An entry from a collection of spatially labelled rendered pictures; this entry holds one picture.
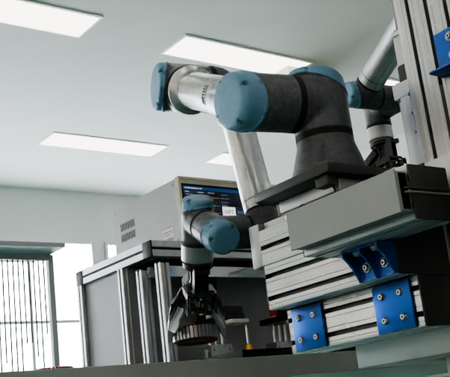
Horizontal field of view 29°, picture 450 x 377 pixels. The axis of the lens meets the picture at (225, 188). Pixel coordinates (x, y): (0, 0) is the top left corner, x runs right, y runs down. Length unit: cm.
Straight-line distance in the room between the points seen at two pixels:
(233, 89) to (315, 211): 33
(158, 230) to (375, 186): 133
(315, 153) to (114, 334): 110
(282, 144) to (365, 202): 551
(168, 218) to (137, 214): 17
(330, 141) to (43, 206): 798
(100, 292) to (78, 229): 703
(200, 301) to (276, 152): 496
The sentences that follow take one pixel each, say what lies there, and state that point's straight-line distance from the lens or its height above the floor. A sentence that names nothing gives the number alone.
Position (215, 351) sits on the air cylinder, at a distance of 248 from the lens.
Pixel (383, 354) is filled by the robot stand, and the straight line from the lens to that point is 172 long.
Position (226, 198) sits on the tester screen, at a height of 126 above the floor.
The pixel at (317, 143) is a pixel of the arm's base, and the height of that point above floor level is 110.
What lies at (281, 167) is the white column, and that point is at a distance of 687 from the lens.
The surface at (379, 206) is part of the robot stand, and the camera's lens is 137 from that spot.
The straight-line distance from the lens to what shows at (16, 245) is 587.
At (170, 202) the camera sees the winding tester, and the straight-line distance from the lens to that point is 257.
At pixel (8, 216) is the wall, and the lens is 935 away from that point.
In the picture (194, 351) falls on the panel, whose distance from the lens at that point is 259.
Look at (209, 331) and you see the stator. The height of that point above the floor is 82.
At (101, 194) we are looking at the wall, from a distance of 993.
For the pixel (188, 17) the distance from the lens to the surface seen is 602.
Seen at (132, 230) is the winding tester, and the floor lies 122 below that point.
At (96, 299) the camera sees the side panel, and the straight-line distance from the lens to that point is 267.
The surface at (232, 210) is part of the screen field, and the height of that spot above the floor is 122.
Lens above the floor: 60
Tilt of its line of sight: 15 degrees up
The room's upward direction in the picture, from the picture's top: 7 degrees counter-clockwise
